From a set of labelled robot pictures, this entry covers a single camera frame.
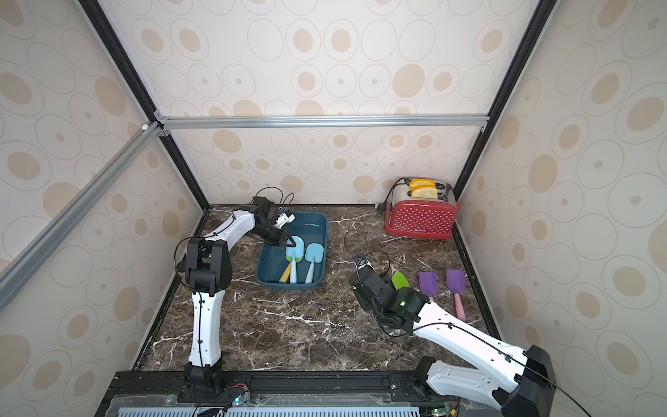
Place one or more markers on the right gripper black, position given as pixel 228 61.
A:
pixel 366 279

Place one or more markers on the light blue shovel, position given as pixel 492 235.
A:
pixel 295 254
pixel 314 256

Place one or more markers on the green shovel yellow handle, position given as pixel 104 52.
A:
pixel 286 275

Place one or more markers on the teal plastic storage box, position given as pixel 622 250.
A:
pixel 300 266

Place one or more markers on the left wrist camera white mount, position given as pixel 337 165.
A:
pixel 283 218

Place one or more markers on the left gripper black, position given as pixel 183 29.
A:
pixel 282 234

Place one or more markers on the purple shovel pink handle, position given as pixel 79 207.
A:
pixel 429 284
pixel 456 283

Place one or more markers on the yellow toast slice front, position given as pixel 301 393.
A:
pixel 425 192

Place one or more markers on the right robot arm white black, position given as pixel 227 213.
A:
pixel 508 378

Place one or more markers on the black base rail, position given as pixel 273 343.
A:
pixel 397 385

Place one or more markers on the horizontal aluminium frame bar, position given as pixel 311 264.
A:
pixel 316 122

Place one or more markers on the red polka dot toaster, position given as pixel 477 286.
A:
pixel 420 218

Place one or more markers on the yellow toast slice back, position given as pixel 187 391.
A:
pixel 421 183

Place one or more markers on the green shovel orange handle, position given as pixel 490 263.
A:
pixel 399 281

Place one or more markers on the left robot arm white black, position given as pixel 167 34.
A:
pixel 208 272

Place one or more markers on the yellow toast slice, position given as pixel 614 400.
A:
pixel 425 192
pixel 421 183

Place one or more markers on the left diagonal aluminium frame bar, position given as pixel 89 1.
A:
pixel 20 270

